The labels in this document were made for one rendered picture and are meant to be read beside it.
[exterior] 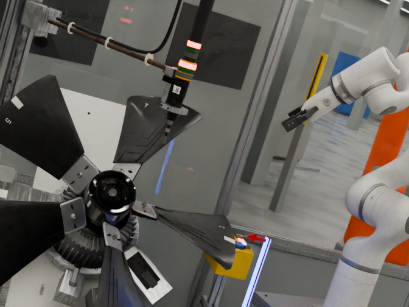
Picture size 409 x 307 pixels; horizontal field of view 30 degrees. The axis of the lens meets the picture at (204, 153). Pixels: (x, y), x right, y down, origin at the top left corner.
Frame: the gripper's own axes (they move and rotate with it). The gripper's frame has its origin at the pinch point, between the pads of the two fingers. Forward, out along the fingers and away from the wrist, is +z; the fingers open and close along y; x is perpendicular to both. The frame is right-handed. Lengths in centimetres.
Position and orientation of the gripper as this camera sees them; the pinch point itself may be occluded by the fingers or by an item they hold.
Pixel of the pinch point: (291, 120)
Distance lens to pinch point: 208.6
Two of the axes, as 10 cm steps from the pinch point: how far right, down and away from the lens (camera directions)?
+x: -5.7, -8.2, -1.1
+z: -7.7, 4.7, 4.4
